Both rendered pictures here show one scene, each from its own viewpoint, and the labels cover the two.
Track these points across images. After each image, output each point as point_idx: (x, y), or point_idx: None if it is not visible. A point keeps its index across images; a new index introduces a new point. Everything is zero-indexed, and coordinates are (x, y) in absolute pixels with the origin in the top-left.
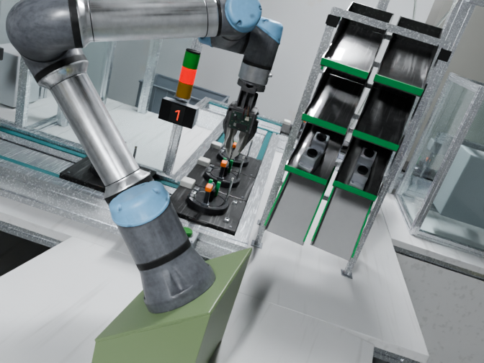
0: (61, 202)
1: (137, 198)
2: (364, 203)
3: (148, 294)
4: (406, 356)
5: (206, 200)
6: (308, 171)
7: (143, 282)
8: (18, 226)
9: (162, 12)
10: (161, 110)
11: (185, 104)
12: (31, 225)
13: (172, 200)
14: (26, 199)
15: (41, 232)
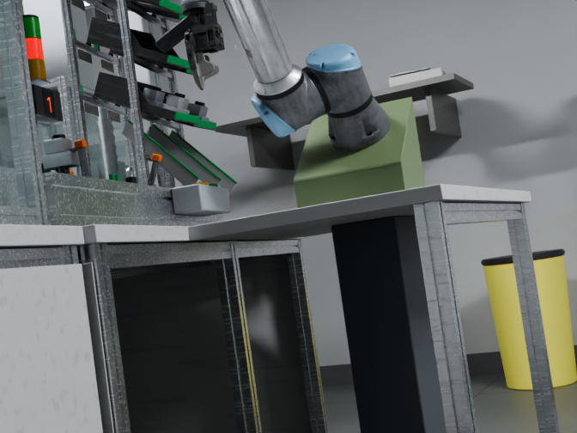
0: (132, 209)
1: (349, 45)
2: None
3: (379, 121)
4: (300, 237)
5: (154, 179)
6: (188, 112)
7: (371, 116)
8: (158, 240)
9: None
10: (37, 101)
11: None
12: (165, 230)
13: None
14: (110, 222)
15: (173, 238)
